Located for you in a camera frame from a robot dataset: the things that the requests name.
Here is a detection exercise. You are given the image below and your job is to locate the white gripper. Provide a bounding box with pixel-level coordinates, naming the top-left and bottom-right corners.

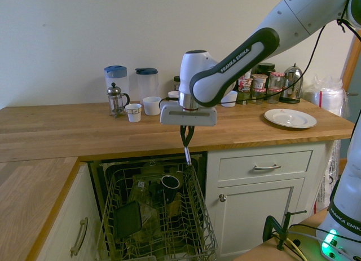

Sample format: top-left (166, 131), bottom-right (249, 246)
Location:
top-left (160, 101), bottom-right (219, 148)

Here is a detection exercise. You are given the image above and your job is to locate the metal spoon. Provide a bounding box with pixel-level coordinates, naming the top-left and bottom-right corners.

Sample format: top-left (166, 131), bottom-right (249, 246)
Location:
top-left (183, 144), bottom-right (193, 167)

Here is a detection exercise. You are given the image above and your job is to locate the built-in dishwasher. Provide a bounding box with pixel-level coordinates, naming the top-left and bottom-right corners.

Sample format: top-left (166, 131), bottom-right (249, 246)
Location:
top-left (86, 150), bottom-right (209, 261)

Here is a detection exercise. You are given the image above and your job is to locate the plain white cup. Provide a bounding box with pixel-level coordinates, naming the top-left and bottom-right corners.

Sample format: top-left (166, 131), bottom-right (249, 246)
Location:
top-left (142, 96), bottom-right (162, 116)

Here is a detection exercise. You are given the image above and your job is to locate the white bowl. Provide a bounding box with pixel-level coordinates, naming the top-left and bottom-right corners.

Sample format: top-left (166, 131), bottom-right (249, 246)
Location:
top-left (221, 90), bottom-right (239, 108)

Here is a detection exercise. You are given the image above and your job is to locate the patterned paper cup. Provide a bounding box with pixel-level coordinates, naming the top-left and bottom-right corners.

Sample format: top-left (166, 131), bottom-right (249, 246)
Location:
top-left (125, 103), bottom-right (143, 123)

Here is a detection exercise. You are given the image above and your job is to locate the black mug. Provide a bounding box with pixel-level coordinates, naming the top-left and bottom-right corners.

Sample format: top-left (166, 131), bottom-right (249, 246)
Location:
top-left (160, 174), bottom-right (181, 205)

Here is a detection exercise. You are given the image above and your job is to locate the white cabinet drawer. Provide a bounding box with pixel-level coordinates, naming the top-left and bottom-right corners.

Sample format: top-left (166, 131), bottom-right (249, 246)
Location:
top-left (218, 150), bottom-right (314, 181)

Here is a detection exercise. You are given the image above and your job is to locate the dark blue lid jug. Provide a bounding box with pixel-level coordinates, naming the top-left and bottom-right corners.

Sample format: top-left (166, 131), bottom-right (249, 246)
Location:
top-left (134, 67), bottom-right (159, 101)

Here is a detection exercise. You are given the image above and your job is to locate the dark glass jar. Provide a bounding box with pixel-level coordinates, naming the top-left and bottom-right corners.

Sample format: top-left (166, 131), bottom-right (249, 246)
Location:
top-left (236, 90), bottom-right (252, 105)

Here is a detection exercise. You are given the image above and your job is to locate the clear glass container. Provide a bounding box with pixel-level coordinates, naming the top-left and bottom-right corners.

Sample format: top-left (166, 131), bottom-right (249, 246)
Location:
top-left (127, 178), bottom-right (155, 207)

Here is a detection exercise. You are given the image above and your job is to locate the red yogurt pot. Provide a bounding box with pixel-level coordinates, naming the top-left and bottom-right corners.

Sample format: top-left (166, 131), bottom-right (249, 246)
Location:
top-left (237, 77), bottom-right (254, 93)

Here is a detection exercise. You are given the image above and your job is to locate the glass French press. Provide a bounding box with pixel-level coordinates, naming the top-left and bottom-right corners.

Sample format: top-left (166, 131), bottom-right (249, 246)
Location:
top-left (107, 82), bottom-right (131, 119)

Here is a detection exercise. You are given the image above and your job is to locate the red lid glass jar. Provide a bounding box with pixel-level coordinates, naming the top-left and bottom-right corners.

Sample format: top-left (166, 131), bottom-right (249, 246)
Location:
top-left (250, 88), bottom-right (267, 105)

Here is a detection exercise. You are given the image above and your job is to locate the white yogurt pot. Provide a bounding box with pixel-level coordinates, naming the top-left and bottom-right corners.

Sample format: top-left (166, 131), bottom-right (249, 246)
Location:
top-left (251, 73), bottom-right (268, 90)

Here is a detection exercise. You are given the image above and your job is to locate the blue lid filter jug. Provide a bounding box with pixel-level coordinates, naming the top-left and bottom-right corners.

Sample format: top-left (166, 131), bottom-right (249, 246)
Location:
top-left (103, 65), bottom-right (129, 104)

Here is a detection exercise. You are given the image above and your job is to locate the clear glass jar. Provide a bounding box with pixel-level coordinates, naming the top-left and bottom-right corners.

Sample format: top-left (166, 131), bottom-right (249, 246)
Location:
top-left (266, 88), bottom-right (282, 105)

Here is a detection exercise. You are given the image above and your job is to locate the large black lid jar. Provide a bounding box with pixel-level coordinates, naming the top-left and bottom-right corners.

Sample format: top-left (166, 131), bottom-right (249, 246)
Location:
top-left (255, 63), bottom-right (276, 76)

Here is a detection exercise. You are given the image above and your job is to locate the black square plate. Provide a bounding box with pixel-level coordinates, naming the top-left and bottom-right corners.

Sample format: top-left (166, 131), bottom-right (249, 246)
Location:
top-left (113, 201), bottom-right (143, 240)

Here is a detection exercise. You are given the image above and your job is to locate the red checked lid jar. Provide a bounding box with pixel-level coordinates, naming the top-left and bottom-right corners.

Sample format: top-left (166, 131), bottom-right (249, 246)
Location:
top-left (268, 72), bottom-right (285, 90)

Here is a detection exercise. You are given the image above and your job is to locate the white dinner plate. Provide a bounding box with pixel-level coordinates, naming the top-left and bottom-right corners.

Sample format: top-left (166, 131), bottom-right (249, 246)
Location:
top-left (263, 108), bottom-right (318, 130)

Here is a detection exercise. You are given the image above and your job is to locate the white cabinet door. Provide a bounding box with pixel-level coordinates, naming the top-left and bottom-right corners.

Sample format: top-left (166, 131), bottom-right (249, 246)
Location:
top-left (214, 177), bottom-right (306, 259)

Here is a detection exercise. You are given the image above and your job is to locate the shiny metal kettle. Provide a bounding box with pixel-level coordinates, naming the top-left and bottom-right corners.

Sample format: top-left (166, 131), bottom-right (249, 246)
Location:
top-left (278, 63), bottom-right (305, 104)

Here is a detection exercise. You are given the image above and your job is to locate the black screw clamp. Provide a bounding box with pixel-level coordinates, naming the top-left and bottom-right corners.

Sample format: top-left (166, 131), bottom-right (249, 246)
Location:
top-left (262, 210), bottom-right (308, 251)

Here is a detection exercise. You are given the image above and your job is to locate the white corner cabinet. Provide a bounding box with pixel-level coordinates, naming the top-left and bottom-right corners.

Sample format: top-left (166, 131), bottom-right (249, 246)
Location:
top-left (36, 161), bottom-right (100, 261)

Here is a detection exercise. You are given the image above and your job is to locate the plastic bag of cups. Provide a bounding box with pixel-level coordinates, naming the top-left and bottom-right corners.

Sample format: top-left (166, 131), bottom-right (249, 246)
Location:
top-left (302, 74), bottom-right (352, 214)

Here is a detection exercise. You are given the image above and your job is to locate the wire dishwasher rack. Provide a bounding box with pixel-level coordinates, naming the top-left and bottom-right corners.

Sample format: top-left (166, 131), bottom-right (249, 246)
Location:
top-left (95, 162), bottom-right (219, 261)

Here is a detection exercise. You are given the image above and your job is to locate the metal drawer handle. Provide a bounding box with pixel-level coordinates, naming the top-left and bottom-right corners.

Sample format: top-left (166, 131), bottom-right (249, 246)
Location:
top-left (252, 164), bottom-right (282, 171)

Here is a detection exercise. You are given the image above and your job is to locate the brass cabinet handle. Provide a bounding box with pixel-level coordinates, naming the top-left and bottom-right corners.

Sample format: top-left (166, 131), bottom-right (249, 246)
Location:
top-left (69, 216), bottom-right (89, 258)

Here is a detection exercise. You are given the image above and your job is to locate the yellow cable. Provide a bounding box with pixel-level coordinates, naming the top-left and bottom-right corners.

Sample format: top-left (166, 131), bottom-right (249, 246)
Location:
top-left (286, 237), bottom-right (304, 261)

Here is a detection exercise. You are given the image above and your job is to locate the grey cable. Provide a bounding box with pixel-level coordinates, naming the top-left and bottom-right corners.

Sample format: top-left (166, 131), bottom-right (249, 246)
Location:
top-left (287, 229), bottom-right (355, 260)

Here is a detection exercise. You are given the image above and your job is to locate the wooden door frame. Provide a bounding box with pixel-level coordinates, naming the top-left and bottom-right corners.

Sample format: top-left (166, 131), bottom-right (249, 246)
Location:
top-left (337, 29), bottom-right (361, 174)

